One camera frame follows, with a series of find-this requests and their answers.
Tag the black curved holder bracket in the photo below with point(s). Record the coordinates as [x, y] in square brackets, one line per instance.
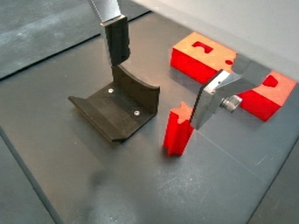
[122, 106]

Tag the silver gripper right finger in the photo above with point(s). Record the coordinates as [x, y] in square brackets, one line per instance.
[220, 92]

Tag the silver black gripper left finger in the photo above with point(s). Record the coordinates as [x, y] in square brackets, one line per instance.
[114, 25]

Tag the red star peg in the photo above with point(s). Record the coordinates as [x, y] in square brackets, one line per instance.
[178, 130]

